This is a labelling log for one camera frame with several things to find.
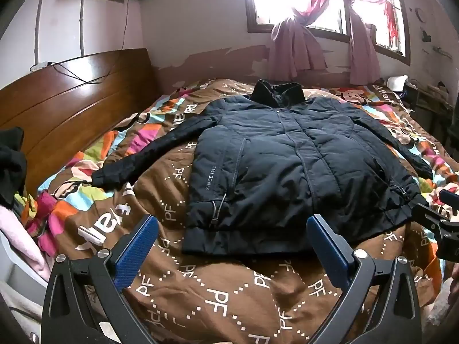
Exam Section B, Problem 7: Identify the brown printed blanket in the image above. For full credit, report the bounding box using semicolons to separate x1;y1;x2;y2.
14;77;459;344

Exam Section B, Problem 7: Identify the thin white wall pipe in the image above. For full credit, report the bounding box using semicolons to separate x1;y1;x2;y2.
79;0;87;56

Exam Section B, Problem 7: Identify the pink curtain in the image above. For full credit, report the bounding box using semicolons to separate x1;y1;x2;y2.
337;0;395;85
267;0;345;79

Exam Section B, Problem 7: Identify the red window decoration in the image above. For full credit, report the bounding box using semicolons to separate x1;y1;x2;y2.
384;2;399;42

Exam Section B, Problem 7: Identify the black cable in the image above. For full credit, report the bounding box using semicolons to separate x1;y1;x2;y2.
46;0;130;85

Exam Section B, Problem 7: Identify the person's right forearm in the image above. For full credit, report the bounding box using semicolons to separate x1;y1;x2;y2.
442;260;459;316

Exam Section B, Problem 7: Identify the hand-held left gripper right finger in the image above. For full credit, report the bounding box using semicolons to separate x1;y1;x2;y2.
306;214;422;344

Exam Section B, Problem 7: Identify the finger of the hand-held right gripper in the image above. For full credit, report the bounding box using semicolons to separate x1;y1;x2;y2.
412;204;449;239
438;189;459;210

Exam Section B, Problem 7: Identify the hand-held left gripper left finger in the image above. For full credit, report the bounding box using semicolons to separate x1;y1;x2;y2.
41;214;160;344

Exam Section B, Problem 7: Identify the dark bedside desk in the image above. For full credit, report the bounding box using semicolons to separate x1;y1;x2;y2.
405;79;454;144

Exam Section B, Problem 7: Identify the dark cloth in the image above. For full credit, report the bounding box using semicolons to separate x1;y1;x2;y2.
0;126;28;208

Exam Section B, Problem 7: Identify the white cloth item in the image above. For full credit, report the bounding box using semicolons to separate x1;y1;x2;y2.
385;75;409;92

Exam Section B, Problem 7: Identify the wooden headboard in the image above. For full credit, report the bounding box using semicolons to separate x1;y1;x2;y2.
0;48;158;198

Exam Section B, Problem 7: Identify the light pink blanket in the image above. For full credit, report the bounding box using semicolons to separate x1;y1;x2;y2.
0;193;51;284

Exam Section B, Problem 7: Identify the black padded jacket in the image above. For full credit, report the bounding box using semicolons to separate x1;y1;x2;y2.
91;79;434;257

